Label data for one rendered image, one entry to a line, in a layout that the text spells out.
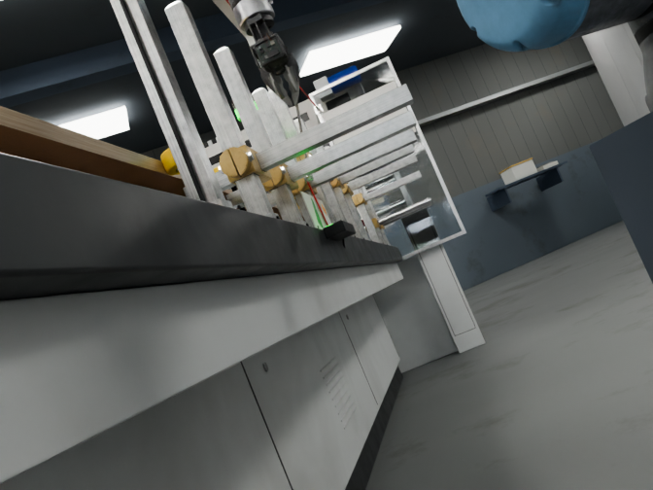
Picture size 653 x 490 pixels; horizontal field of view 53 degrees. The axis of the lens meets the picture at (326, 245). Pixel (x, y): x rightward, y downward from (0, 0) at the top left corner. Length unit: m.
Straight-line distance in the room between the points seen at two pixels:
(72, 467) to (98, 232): 0.37
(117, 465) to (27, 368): 0.44
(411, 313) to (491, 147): 6.59
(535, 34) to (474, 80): 9.94
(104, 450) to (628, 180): 0.71
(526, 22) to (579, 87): 10.83
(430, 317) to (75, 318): 3.60
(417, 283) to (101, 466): 3.31
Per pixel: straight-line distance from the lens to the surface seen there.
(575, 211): 10.80
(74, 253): 0.45
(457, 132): 10.22
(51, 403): 0.45
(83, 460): 0.82
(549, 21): 0.74
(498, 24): 0.78
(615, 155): 0.90
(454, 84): 10.51
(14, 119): 0.88
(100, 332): 0.52
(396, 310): 4.04
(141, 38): 0.96
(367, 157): 1.65
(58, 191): 0.47
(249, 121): 1.42
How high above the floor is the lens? 0.54
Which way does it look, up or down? 5 degrees up
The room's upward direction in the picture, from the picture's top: 23 degrees counter-clockwise
